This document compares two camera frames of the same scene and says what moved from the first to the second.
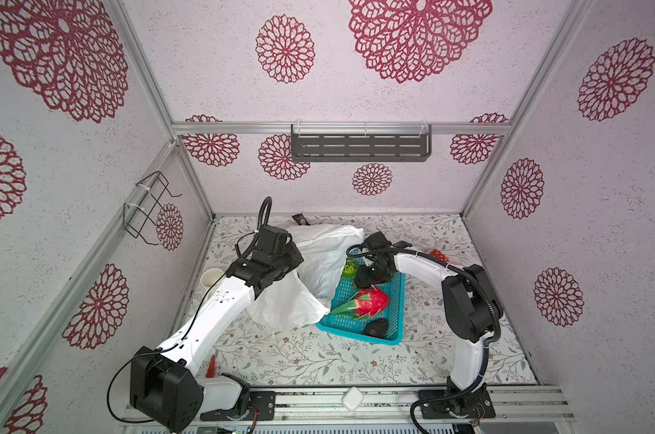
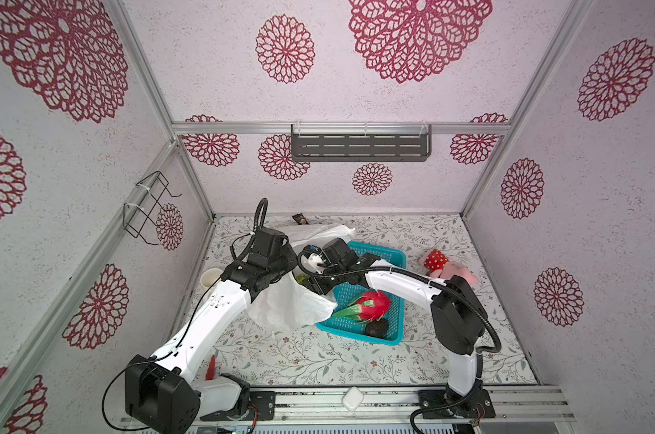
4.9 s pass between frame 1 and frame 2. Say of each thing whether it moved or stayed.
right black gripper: moved
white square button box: stayed
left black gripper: stayed
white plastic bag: stayed
